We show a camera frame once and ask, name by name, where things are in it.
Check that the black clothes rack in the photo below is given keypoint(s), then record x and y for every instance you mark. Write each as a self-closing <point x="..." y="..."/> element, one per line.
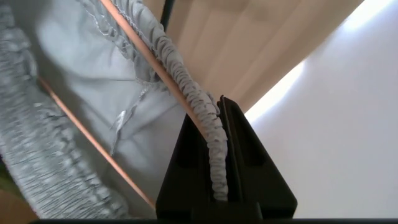
<point x="167" y="14"/>

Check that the pale grey shorts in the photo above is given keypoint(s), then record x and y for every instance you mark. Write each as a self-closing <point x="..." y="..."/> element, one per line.
<point x="93" y="93"/>

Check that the pink clothes hanger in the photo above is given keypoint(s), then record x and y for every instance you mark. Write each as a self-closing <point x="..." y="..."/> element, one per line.
<point x="149" y="59"/>

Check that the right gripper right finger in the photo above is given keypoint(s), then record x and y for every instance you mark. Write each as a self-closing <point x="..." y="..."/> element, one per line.
<point x="261" y="186"/>

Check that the beige curtain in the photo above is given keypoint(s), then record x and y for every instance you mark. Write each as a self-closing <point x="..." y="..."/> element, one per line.
<point x="248" y="46"/>

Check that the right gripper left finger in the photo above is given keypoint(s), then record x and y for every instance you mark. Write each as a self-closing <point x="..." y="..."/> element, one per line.
<point x="186" y="186"/>

